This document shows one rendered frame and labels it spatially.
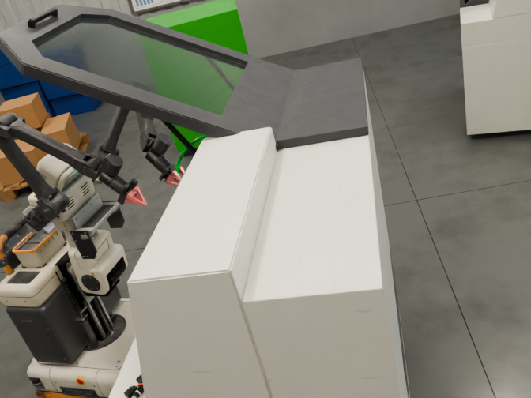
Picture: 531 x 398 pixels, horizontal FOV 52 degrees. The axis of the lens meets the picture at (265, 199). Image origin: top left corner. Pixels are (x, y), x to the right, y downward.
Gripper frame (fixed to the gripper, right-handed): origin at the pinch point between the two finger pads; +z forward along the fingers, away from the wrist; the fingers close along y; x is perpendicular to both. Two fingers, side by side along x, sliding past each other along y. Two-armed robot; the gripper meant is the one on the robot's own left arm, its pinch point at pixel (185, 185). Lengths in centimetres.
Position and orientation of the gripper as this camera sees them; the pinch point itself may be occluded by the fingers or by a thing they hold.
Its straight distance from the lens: 222.7
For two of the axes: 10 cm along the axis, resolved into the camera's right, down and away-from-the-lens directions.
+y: 3.8, -3.3, 8.6
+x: -5.6, 6.6, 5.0
